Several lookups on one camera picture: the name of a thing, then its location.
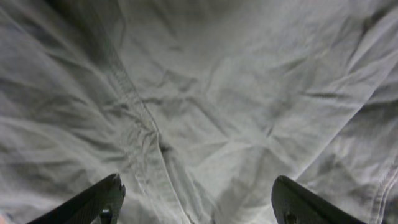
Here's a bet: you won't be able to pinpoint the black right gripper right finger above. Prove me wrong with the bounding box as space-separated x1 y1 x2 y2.
271 175 364 224

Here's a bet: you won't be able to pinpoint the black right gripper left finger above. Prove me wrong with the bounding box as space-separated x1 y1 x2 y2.
29 174 126 224

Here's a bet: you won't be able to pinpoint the grey shorts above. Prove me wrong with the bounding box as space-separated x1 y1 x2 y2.
1 0 397 223

